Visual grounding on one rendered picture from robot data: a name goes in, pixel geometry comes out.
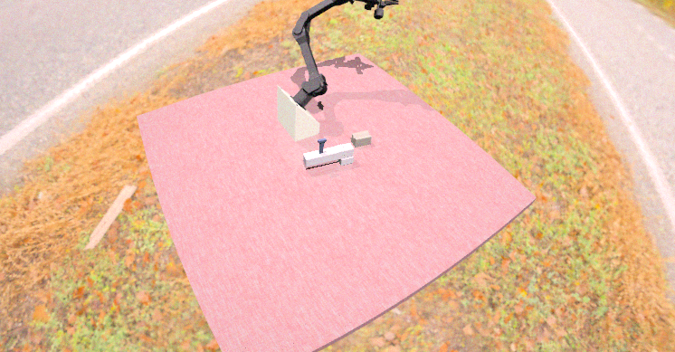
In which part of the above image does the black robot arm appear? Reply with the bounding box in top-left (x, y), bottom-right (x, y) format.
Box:
top-left (290, 0), bottom-right (365, 110)

